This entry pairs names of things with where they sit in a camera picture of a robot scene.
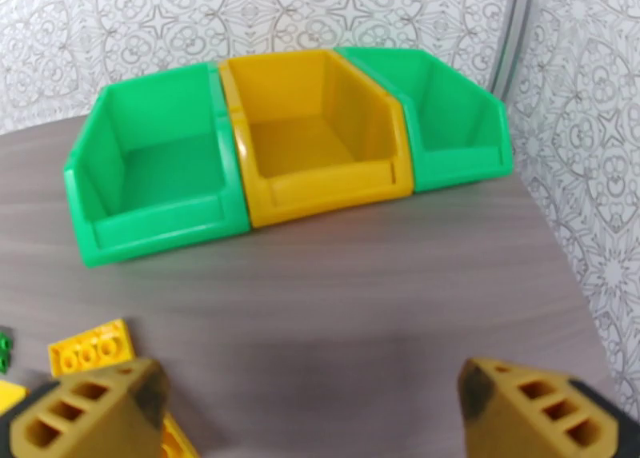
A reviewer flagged yellow curved lego brick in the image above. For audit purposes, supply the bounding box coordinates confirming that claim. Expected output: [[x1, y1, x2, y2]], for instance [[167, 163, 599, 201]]
[[158, 413, 201, 458]]

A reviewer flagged yellow square lego brick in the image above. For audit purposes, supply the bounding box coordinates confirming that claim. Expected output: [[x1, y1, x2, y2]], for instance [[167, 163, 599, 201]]
[[0, 379, 27, 415]]

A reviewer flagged green square lego brick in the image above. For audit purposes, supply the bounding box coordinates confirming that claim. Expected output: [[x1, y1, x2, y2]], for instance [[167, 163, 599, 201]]
[[0, 326, 14, 374]]

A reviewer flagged yellow lego plate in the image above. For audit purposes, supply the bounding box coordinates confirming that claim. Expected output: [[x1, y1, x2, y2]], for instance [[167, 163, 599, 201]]
[[48, 318, 137, 378]]

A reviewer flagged yellow plastic storage bin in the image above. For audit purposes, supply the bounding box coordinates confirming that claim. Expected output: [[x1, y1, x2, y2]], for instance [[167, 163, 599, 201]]
[[218, 48, 415, 229]]

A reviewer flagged green plastic storage bin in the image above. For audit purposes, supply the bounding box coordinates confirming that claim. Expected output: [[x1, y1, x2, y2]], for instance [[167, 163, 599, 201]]
[[63, 62, 251, 269], [334, 46, 514, 194]]

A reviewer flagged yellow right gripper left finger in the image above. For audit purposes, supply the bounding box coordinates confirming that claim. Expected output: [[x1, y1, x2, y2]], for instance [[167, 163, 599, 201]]
[[0, 356, 171, 458]]

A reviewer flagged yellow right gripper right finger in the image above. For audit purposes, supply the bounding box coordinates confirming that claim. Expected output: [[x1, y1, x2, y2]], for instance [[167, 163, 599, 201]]
[[457, 356, 640, 458]]

